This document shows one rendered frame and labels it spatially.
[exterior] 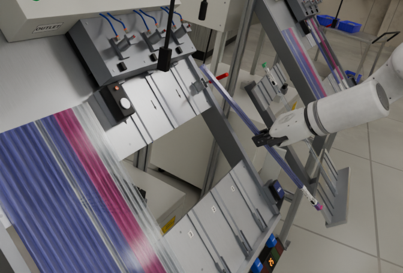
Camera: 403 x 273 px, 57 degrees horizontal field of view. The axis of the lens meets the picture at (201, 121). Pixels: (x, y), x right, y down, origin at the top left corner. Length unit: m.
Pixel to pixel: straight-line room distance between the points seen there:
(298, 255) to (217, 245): 1.28
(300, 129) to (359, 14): 8.27
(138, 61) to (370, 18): 8.43
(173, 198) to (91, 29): 0.66
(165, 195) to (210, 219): 0.38
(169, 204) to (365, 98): 0.70
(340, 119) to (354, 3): 8.26
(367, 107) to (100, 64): 0.56
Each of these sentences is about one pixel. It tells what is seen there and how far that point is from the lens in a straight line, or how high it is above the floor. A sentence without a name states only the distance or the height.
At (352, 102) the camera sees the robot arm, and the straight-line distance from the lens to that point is 0.84.
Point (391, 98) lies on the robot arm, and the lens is 0.94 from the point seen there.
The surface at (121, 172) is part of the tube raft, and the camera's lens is 0.76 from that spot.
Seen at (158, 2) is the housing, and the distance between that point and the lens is 0.99.
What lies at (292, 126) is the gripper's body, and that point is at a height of 1.06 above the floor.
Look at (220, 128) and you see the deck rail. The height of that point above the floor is 0.92.
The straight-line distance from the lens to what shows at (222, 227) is 0.94.
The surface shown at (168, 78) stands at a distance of 0.99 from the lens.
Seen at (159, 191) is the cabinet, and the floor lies 0.62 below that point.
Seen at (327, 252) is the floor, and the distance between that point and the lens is 2.26.
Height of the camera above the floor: 1.41
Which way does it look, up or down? 27 degrees down
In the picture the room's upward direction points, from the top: 12 degrees clockwise
